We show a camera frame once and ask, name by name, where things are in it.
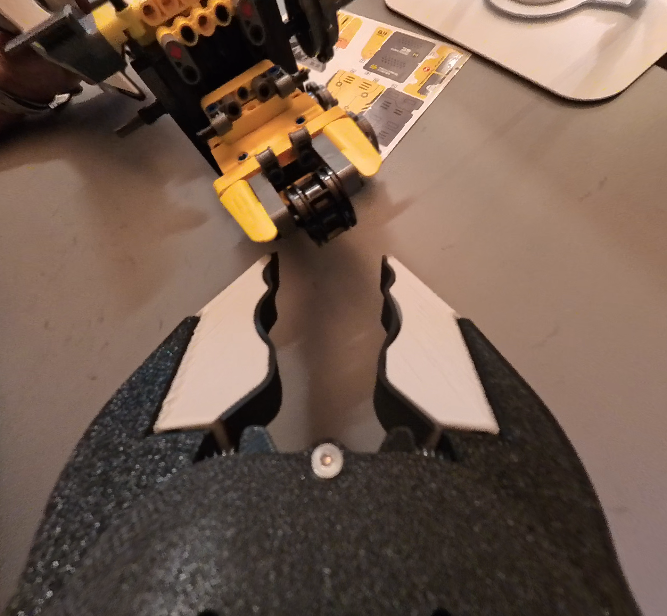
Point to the silver wristband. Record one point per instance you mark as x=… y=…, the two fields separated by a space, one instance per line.
x=47 y=102

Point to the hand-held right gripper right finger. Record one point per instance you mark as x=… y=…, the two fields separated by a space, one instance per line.
x=435 y=366

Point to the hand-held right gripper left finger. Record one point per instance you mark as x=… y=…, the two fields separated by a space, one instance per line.
x=219 y=366

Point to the person's left hand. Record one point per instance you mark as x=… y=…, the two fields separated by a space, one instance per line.
x=31 y=79

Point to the person's left forearm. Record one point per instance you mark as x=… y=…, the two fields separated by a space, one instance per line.
x=15 y=118

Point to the yellow grey sticker sheet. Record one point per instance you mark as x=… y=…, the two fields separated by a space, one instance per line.
x=401 y=84

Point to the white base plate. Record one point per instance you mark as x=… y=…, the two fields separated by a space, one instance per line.
x=599 y=53

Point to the yellow black brick vehicle model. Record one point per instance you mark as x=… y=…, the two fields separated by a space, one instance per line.
x=260 y=105

